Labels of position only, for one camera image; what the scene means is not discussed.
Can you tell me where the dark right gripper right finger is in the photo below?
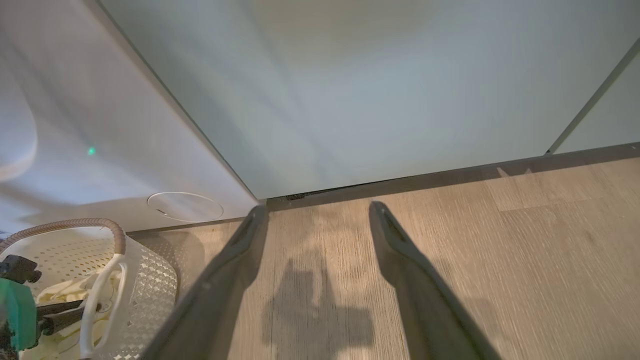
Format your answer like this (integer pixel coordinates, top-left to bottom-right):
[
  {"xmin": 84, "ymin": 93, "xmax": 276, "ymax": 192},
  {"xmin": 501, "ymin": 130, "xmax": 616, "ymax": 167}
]
[{"xmin": 368, "ymin": 201, "xmax": 503, "ymax": 360}]

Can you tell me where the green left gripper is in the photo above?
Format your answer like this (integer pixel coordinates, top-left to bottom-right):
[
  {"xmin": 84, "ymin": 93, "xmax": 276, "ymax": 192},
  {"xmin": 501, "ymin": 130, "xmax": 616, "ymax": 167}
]
[{"xmin": 0, "ymin": 278, "xmax": 86, "ymax": 351}]

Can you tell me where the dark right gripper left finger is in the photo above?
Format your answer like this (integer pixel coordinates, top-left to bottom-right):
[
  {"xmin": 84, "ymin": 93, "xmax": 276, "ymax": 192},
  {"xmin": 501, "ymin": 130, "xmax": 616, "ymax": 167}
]
[{"xmin": 141, "ymin": 205, "xmax": 270, "ymax": 360}]

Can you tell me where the cream yellow garment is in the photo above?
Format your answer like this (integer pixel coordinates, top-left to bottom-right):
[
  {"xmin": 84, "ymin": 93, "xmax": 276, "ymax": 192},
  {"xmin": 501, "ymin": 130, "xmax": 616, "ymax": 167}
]
[{"xmin": 20, "ymin": 270, "xmax": 123, "ymax": 360}]

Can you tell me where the white perforated basket brown rim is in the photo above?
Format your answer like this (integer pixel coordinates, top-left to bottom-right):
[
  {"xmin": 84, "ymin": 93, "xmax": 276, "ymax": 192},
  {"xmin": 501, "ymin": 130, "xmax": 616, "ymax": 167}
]
[{"xmin": 0, "ymin": 217, "xmax": 179, "ymax": 360}]

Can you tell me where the white front-load washing machine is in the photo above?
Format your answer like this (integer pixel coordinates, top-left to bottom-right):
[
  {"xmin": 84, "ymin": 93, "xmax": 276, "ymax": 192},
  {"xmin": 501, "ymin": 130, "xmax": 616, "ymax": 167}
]
[{"xmin": 0, "ymin": 0, "xmax": 261, "ymax": 236}]

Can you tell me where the large pale green cabinet door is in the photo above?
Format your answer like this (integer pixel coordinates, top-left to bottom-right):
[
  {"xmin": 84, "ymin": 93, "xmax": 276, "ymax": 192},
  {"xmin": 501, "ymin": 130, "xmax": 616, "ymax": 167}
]
[{"xmin": 97, "ymin": 0, "xmax": 640, "ymax": 201}]

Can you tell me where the round white filter cover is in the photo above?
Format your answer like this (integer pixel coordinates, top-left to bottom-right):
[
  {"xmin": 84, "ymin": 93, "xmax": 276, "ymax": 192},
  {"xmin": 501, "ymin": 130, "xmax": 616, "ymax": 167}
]
[{"xmin": 147, "ymin": 191, "xmax": 224, "ymax": 223}]

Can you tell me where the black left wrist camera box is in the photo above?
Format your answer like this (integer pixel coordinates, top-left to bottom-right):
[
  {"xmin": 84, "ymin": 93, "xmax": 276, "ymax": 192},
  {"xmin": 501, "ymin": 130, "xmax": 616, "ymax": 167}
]
[{"xmin": 0, "ymin": 255, "xmax": 42, "ymax": 285}]

